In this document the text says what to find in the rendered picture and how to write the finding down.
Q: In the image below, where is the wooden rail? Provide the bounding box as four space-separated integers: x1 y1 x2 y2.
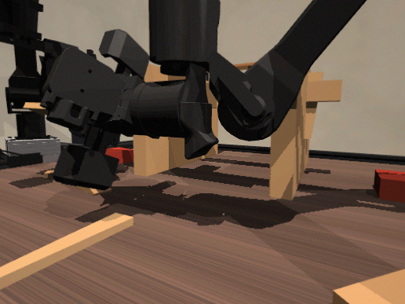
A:
206 79 342 108

